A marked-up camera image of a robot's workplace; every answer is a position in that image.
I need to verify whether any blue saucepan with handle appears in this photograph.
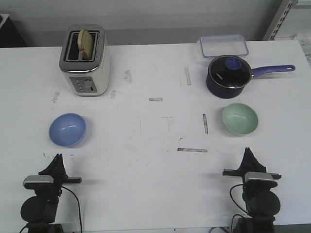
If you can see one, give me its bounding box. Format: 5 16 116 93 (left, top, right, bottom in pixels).
206 65 295 99

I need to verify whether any blue bowl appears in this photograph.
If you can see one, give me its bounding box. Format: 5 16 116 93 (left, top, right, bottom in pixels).
49 113 86 148

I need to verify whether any glass pot lid blue knob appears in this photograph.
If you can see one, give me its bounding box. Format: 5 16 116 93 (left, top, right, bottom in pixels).
208 55 252 88

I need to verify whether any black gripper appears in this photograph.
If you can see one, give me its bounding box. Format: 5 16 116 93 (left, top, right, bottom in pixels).
222 147 282 192
35 154 82 194

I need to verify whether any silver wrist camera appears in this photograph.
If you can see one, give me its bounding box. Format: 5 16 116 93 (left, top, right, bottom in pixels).
23 175 54 190
244 172 277 188

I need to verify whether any toast slice in toaster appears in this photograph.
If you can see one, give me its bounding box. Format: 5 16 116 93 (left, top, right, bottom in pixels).
77 29 94 60

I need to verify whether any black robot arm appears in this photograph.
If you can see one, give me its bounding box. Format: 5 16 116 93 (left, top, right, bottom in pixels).
20 154 82 233
222 147 281 233

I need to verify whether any white and silver toaster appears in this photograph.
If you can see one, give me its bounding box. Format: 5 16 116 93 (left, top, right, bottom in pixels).
59 24 111 97

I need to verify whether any clear plastic food container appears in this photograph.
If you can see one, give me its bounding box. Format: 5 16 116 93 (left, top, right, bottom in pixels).
196 34 249 58

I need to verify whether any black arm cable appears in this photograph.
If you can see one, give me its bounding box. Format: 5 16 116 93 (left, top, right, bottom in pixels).
229 183 251 233
60 185 83 233

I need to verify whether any metal shelf upright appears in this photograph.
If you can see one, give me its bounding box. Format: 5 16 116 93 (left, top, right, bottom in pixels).
263 0 298 41

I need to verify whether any green bowl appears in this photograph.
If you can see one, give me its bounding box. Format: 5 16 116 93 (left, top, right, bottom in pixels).
222 103 259 136

